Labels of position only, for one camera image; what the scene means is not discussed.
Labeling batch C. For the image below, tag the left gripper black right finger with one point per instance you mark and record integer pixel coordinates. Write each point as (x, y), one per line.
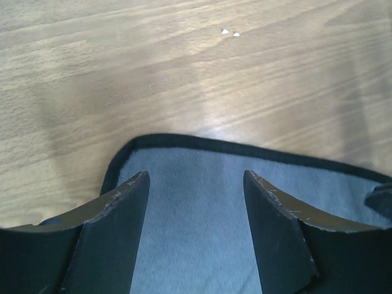
(302, 249)

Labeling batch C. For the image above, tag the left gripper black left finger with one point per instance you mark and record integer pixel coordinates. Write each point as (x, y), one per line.
(89, 249)

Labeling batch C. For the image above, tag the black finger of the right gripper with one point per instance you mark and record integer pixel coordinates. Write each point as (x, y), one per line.
(380, 200)

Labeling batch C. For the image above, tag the yellow and black towel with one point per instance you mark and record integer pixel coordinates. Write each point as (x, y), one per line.
(196, 236)

